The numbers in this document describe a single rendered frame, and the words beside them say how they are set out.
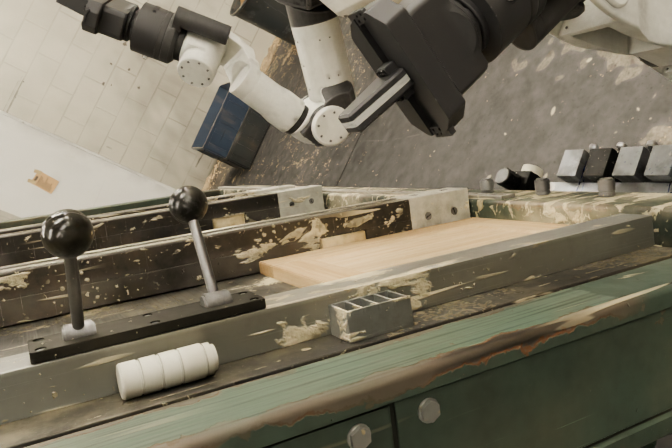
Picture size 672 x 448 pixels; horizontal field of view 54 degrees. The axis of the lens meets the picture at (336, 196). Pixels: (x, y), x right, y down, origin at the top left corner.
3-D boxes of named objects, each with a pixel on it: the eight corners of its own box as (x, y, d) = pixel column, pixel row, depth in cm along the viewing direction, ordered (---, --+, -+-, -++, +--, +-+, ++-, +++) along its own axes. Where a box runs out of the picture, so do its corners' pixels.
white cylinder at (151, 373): (124, 406, 51) (222, 378, 55) (119, 369, 51) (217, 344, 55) (118, 395, 54) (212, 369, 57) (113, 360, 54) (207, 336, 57)
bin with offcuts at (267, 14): (336, -3, 534) (268, -48, 507) (309, 53, 531) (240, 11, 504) (313, 5, 581) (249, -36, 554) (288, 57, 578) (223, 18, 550)
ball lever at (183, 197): (243, 302, 59) (205, 176, 64) (203, 312, 58) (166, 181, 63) (235, 316, 63) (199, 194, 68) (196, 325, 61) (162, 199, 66)
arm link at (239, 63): (189, 32, 121) (247, 75, 127) (174, 61, 115) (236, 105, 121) (208, 11, 117) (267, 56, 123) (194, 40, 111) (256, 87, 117)
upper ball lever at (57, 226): (108, 353, 55) (96, 222, 48) (59, 365, 54) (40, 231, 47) (99, 324, 58) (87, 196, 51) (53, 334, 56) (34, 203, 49)
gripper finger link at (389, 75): (339, 126, 53) (389, 80, 55) (358, 123, 50) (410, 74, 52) (327, 110, 52) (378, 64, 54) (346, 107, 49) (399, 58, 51)
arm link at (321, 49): (352, 118, 137) (327, 11, 128) (374, 133, 125) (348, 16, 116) (300, 135, 134) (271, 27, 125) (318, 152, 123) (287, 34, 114)
